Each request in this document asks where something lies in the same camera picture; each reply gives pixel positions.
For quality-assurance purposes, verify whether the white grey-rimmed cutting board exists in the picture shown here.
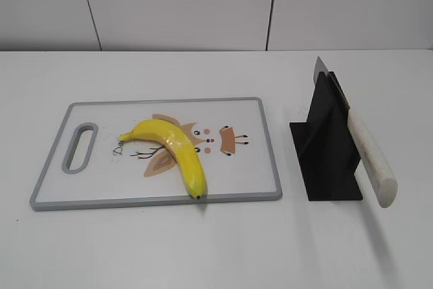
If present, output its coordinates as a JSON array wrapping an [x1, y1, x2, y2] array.
[[29, 97, 282, 211]]

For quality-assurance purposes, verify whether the black knife stand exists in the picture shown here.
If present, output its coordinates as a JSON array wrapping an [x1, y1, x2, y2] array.
[[290, 72, 363, 201]]

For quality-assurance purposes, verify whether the yellow plastic banana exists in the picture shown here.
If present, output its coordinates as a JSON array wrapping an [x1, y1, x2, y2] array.
[[119, 115, 207, 200]]

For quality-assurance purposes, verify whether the white-handled cleaver knife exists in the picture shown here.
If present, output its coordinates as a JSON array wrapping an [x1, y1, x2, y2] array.
[[313, 58, 398, 208]]

